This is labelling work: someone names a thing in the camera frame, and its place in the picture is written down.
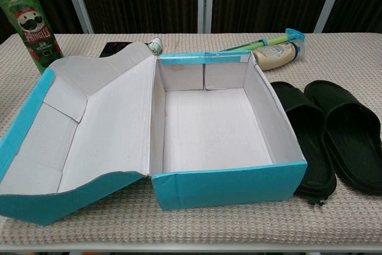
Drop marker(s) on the beige woven table mat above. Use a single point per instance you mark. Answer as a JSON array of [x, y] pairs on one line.
[[209, 228]]

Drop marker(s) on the beige mayonnaise squeeze bottle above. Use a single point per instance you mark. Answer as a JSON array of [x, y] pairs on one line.
[[273, 56]]

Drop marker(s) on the black rubber slipper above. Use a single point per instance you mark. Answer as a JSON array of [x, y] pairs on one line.
[[349, 117], [301, 108]]

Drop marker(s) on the green blue toy water pump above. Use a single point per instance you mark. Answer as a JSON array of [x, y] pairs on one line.
[[268, 43]]

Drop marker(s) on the black printed card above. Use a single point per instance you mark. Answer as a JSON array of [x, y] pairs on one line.
[[115, 47]]

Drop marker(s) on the light blue cardboard shoe box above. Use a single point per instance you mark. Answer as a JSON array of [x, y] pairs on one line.
[[209, 123]]

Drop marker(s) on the green Pringles can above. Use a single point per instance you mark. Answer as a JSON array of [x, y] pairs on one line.
[[33, 34]]

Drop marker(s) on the small white green bottle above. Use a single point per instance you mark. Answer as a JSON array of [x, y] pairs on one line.
[[155, 45]]

